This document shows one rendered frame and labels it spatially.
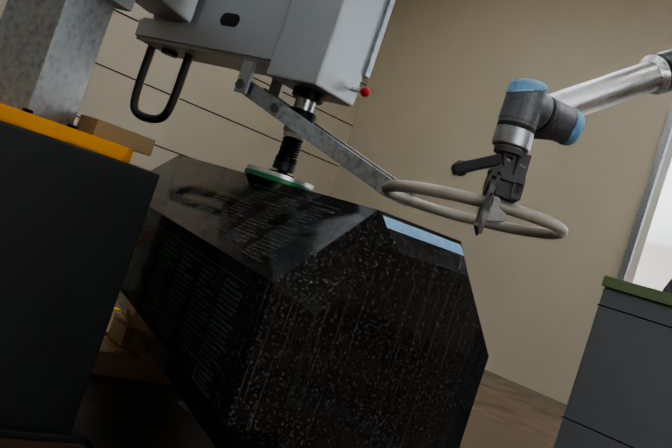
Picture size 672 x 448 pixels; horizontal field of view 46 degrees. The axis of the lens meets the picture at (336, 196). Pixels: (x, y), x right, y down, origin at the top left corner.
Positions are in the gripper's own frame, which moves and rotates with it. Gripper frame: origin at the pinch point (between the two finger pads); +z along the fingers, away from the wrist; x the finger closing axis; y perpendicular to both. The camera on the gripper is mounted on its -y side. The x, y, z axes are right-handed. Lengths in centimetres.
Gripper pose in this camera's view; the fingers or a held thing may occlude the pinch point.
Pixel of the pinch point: (476, 228)
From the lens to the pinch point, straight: 187.0
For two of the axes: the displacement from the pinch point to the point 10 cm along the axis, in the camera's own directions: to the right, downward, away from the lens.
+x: 0.3, 1.1, 9.9
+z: -3.0, 9.5, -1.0
